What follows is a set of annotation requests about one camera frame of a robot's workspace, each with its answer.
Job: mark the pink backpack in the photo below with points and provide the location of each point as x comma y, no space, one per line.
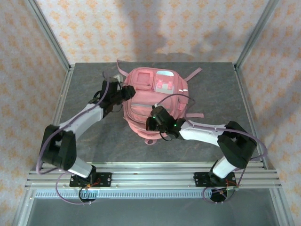
138,113

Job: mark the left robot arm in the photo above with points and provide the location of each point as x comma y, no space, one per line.
80,120

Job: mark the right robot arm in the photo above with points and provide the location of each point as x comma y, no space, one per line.
200,133

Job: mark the orange patterned backdrop cloth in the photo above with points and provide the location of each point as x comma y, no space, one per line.
150,28

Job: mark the small circuit board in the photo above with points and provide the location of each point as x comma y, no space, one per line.
231,191
88,193

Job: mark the aluminium side rail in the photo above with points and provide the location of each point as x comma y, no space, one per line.
247,110
64,94

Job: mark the aluminium cross rail beam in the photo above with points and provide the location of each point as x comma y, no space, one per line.
150,179

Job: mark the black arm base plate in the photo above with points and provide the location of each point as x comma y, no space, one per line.
200,180
105,180

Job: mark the aluminium upright post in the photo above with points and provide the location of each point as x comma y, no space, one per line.
47,33
257,33

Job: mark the aluminium lower frame leg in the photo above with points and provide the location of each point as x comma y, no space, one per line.
23,207
281,207

